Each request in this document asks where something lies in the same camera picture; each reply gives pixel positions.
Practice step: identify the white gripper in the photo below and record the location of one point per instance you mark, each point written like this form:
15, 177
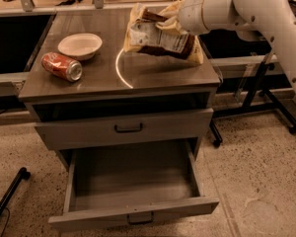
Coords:
190, 13

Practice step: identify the brown chip bag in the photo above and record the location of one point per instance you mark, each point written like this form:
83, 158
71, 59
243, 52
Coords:
143, 36

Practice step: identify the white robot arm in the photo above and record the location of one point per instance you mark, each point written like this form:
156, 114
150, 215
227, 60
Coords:
272, 18

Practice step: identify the closed grey top drawer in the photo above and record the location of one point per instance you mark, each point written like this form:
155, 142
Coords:
93, 132

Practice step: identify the grey drawer cabinet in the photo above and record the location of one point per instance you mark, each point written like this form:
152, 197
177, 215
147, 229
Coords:
115, 83

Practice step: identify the open grey middle drawer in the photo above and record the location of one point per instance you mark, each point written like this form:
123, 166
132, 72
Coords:
105, 184

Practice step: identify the white paper bowl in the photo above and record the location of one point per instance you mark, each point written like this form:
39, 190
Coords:
80, 46

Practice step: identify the red soda can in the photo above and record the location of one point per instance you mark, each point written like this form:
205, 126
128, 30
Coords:
62, 66

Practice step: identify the black side table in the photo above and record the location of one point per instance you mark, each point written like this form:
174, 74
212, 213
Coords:
225, 44

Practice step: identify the black stand leg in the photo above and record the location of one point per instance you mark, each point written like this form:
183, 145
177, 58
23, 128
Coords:
23, 174

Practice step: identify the black top drawer handle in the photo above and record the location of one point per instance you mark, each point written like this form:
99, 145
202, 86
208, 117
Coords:
120, 129

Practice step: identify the black drawer handle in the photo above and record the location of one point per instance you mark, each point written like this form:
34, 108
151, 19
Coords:
120, 129
140, 218

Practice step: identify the black middle drawer handle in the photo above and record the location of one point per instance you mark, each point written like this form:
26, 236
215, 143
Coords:
140, 218

